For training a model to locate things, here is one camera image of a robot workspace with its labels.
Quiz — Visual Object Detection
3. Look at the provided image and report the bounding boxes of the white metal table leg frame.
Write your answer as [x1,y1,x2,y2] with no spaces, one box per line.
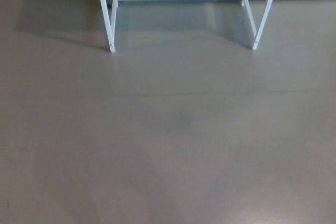
[94,0,119,53]
[240,0,282,51]

